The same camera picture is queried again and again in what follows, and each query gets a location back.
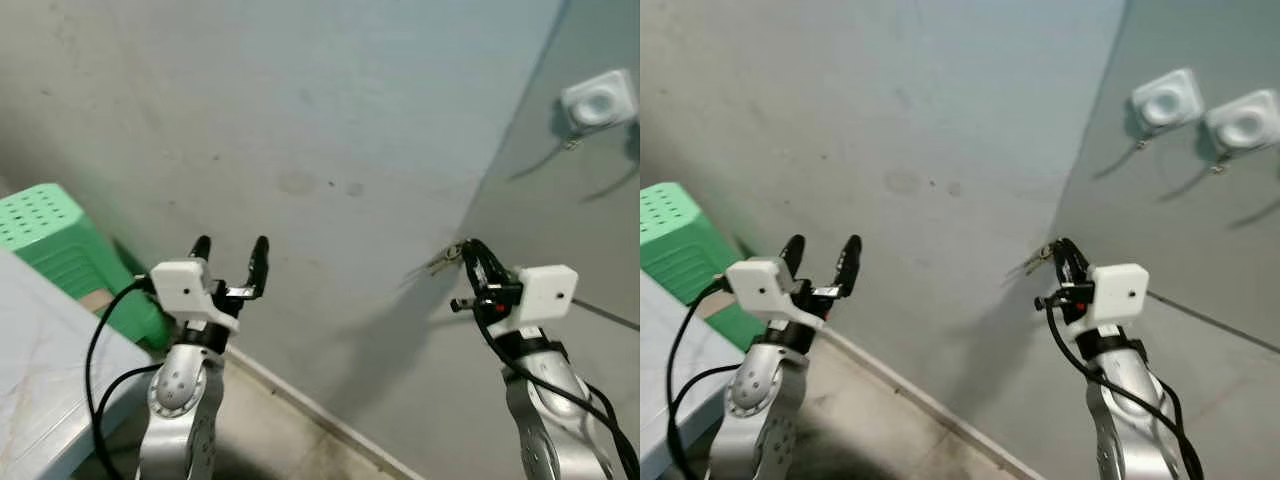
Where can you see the white marble-pattern table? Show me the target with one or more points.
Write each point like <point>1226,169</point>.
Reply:
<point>675,390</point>
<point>45,380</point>

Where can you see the white square adhesive hook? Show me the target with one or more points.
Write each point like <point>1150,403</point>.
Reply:
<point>598,100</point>
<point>1245,122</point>
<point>1167,100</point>

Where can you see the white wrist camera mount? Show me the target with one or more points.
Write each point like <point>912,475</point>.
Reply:
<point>545,295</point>
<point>185,288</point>
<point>1118,293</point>
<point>765,285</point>

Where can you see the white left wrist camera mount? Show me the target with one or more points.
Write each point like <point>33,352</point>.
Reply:
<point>765,285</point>
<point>185,288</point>

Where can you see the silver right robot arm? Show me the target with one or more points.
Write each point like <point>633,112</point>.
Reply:
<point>550,420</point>
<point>1130,420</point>

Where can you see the green plastic stool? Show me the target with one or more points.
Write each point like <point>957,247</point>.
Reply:
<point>60,255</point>
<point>690,245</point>

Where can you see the metal keys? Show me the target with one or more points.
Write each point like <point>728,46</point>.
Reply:
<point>445,260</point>
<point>1038,259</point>

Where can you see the grey wall panel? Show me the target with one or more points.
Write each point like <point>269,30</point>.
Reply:
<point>1190,230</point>
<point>570,220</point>

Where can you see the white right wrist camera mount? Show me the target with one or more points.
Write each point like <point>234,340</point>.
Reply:
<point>1118,293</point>
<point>545,295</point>

